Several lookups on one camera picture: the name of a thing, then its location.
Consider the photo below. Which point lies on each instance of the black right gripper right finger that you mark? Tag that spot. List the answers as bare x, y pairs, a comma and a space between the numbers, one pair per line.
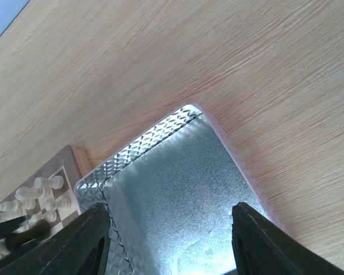
260, 247

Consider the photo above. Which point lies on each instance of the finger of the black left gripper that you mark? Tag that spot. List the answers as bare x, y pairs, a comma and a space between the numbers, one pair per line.
7, 227

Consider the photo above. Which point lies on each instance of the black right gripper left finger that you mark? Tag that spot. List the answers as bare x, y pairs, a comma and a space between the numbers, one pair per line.
79, 248

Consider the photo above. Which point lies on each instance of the wooden chess board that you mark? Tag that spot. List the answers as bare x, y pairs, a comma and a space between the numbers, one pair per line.
36, 200

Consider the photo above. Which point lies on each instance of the white rook far corner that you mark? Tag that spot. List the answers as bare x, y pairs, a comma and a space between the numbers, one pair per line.
55, 182

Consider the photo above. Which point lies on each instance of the silver metal tin tray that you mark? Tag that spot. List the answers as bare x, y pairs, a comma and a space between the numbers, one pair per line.
170, 194

